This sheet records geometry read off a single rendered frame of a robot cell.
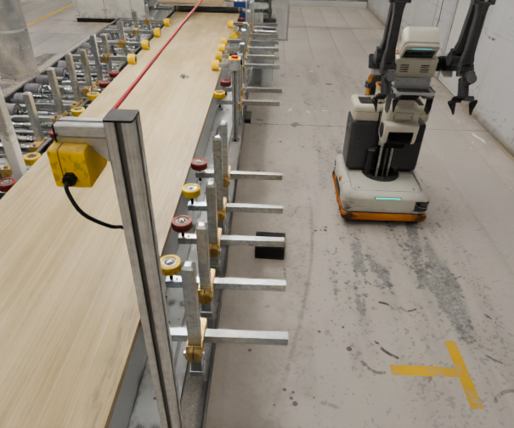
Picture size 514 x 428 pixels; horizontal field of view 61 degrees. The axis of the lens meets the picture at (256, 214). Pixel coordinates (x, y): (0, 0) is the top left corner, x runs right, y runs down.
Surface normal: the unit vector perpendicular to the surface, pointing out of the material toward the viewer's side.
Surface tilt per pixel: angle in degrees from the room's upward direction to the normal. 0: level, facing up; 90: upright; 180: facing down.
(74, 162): 90
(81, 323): 0
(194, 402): 0
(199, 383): 0
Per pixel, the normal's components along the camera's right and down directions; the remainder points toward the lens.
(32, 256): 0.02, -0.82
